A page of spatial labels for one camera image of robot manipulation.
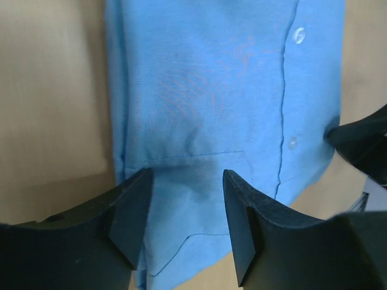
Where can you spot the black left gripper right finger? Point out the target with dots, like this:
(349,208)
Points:
(277,247)

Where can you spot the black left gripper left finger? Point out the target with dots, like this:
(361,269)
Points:
(95,245)

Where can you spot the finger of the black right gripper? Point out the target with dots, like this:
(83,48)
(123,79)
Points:
(363,144)

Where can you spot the light blue shirt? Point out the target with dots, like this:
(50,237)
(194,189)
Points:
(197,87)

